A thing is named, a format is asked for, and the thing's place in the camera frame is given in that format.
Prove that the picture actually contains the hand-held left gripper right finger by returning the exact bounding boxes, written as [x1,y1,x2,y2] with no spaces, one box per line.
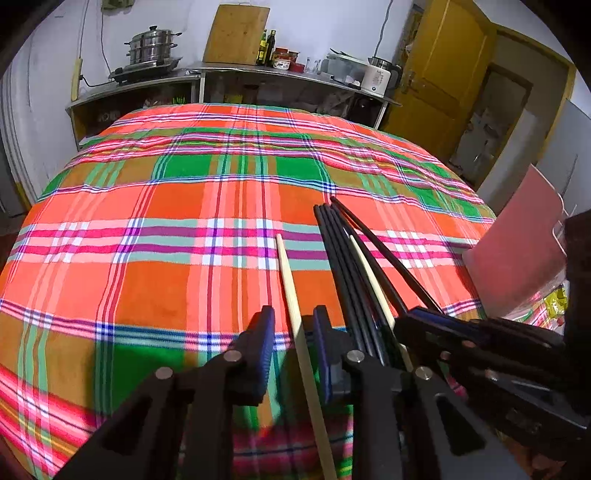
[313,305,532,480]

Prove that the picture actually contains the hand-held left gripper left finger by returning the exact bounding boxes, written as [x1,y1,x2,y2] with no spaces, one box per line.
[53,305,278,480]

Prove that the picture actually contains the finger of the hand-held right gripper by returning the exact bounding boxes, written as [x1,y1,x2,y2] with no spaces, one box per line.
[440,352,591,459]
[394,307,568,357]

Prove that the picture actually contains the light wooden chopstick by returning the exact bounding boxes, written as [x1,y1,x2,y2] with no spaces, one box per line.
[348,234,414,372]
[276,233,339,480]

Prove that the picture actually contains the pink utensil holder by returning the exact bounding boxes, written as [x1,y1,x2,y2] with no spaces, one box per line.
[463,165,570,320]

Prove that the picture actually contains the black chopstick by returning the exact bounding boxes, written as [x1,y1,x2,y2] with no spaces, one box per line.
[329,196,443,313]
[320,204,378,360]
[314,205,370,360]
[327,203,389,360]
[335,205,411,317]

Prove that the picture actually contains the yellow packaging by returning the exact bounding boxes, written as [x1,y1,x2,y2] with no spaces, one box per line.
[536,284,568,330]

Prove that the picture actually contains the grey refrigerator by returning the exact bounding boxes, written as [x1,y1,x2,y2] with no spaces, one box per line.
[475,98,591,219]

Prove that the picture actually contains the colourful plaid blanket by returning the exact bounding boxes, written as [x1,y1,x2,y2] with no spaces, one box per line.
[0,102,573,480]

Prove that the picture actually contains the yellow wooden door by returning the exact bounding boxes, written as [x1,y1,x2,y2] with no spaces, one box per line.
[381,0,498,161]

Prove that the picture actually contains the white electric kettle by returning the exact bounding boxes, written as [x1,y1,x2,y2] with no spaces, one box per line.
[360,56,402,98]

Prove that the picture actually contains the metal kitchen table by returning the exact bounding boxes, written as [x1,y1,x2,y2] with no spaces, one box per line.
[189,62,402,131]

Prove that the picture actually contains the low metal shelf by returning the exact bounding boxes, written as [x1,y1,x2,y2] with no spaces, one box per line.
[65,74,202,139]

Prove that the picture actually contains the red jars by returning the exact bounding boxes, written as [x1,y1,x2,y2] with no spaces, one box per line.
[271,48,300,71]

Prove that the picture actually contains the black induction cooker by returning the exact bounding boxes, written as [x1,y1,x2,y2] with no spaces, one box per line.
[108,58,183,87]

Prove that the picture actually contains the wooden cutting board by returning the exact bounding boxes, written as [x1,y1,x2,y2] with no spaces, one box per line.
[203,4,271,65]

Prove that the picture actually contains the stainless steel steamer pot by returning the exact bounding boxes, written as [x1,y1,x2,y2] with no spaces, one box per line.
[124,27,182,66]

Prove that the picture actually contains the yellow power strip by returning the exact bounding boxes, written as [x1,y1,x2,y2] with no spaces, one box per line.
[71,57,84,103]

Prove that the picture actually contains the yellow door frame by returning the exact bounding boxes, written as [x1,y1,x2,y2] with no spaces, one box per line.
[449,22,578,186]

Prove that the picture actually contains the wall power cable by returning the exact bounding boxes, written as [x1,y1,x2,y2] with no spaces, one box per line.
[375,0,394,59]

